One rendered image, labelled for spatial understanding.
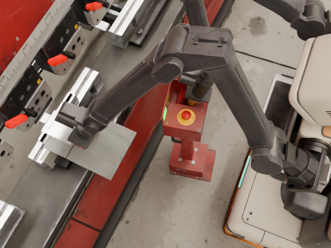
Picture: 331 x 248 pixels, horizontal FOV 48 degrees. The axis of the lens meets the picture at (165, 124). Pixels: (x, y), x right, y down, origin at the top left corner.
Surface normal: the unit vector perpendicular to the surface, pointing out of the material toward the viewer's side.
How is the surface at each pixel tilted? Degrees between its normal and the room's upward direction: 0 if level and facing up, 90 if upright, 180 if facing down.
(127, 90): 77
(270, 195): 0
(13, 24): 90
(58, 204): 0
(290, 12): 69
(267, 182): 0
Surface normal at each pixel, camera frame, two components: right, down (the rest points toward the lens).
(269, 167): -0.25, 0.82
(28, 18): 0.89, 0.39
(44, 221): -0.07, -0.38
